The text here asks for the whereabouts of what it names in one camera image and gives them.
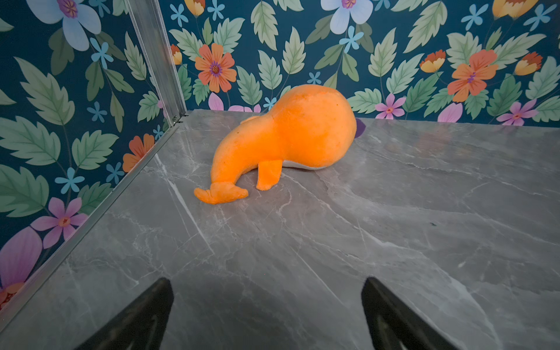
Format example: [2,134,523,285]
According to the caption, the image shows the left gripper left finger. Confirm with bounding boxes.
[77,278,174,350]

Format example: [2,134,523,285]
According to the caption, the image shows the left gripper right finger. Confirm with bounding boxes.
[361,277,457,350]

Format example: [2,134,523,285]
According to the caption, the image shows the orange plush toy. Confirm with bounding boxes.
[194,85,359,205]

